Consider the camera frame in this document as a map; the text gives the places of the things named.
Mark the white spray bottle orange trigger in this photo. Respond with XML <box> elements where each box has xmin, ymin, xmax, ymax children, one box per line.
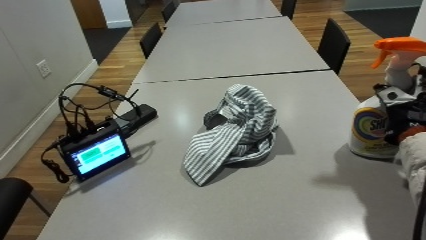
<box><xmin>347</xmin><ymin>36</ymin><xmax>426</xmax><ymax>160</ymax></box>

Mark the white marker cube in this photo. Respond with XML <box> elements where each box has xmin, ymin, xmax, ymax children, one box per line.
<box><xmin>374</xmin><ymin>83</ymin><xmax>415</xmax><ymax>105</ymax></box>

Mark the black chair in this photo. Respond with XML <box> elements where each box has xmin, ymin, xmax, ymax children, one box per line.
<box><xmin>279</xmin><ymin>0</ymin><xmax>298</xmax><ymax>21</ymax></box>
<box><xmin>0</xmin><ymin>177</ymin><xmax>34</xmax><ymax>240</ymax></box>
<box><xmin>159</xmin><ymin>0</ymin><xmax>178</xmax><ymax>24</ymax></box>
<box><xmin>317</xmin><ymin>17</ymin><xmax>353</xmax><ymax>76</ymax></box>
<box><xmin>138</xmin><ymin>21</ymin><xmax>165</xmax><ymax>60</ymax></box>

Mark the grey white striped cloth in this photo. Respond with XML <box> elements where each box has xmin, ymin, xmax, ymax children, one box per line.
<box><xmin>181</xmin><ymin>83</ymin><xmax>281</xmax><ymax>187</ymax></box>

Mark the black rectangular box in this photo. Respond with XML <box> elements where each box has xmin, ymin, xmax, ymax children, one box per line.
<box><xmin>113</xmin><ymin>103</ymin><xmax>159</xmax><ymax>138</ymax></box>

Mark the black touchscreen device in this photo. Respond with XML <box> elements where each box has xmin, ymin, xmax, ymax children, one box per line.
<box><xmin>58</xmin><ymin>119</ymin><xmax>133</xmax><ymax>183</ymax></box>

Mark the wooden door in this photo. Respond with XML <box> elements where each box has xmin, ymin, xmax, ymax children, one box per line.
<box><xmin>69</xmin><ymin>0</ymin><xmax>109</xmax><ymax>31</ymax></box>

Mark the black looped cable with adapter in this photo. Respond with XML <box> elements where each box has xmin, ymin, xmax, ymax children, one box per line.
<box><xmin>57</xmin><ymin>82</ymin><xmax>142</xmax><ymax>134</ymax></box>

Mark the black hanging cable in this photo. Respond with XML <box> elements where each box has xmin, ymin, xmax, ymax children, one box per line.
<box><xmin>40</xmin><ymin>139</ymin><xmax>73</xmax><ymax>184</ymax></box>

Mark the white wall outlet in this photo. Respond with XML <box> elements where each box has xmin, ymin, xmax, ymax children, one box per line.
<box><xmin>34</xmin><ymin>59</ymin><xmax>53</xmax><ymax>79</ymax></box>

